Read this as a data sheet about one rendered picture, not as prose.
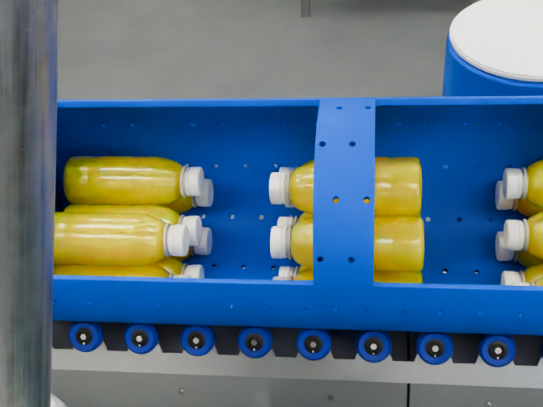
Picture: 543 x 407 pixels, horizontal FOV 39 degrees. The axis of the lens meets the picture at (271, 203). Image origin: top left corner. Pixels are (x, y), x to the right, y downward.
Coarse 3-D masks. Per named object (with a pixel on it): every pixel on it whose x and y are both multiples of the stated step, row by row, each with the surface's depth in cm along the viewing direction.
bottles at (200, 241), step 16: (208, 192) 107; (496, 192) 104; (80, 208) 102; (96, 208) 101; (112, 208) 101; (128, 208) 101; (144, 208) 101; (160, 208) 101; (176, 208) 107; (512, 208) 103; (528, 208) 101; (192, 224) 100; (288, 224) 98; (512, 224) 95; (528, 224) 95; (192, 240) 100; (208, 240) 108; (496, 240) 104; (512, 240) 94; (528, 240) 94; (176, 256) 106; (496, 256) 103; (512, 256) 101; (528, 256) 100; (64, 272) 96; (80, 272) 96; (96, 272) 96; (112, 272) 95; (128, 272) 95; (144, 272) 95; (160, 272) 96; (176, 272) 102; (192, 272) 102; (288, 272) 100; (304, 272) 94; (384, 272) 92; (400, 272) 92; (512, 272) 97; (528, 272) 96
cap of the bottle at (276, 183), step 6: (276, 174) 93; (282, 174) 93; (270, 180) 93; (276, 180) 93; (282, 180) 93; (270, 186) 93; (276, 186) 92; (282, 186) 92; (270, 192) 93; (276, 192) 93; (282, 192) 92; (270, 198) 93; (276, 198) 93; (282, 198) 93
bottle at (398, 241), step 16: (304, 224) 91; (384, 224) 89; (400, 224) 89; (416, 224) 89; (288, 240) 91; (304, 240) 90; (384, 240) 89; (400, 240) 88; (416, 240) 88; (288, 256) 92; (304, 256) 91; (384, 256) 89; (400, 256) 88; (416, 256) 88; (416, 272) 91
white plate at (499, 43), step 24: (504, 0) 142; (528, 0) 141; (456, 24) 137; (480, 24) 136; (504, 24) 136; (528, 24) 135; (456, 48) 132; (480, 48) 131; (504, 48) 130; (528, 48) 130; (504, 72) 125; (528, 72) 125
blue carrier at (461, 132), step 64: (64, 128) 109; (128, 128) 108; (192, 128) 106; (256, 128) 105; (320, 128) 86; (384, 128) 103; (448, 128) 102; (512, 128) 101; (64, 192) 115; (256, 192) 111; (320, 192) 83; (448, 192) 108; (192, 256) 111; (256, 256) 110; (320, 256) 83; (448, 256) 106; (64, 320) 97; (128, 320) 95; (192, 320) 93; (256, 320) 91; (320, 320) 89; (384, 320) 88; (448, 320) 87; (512, 320) 85
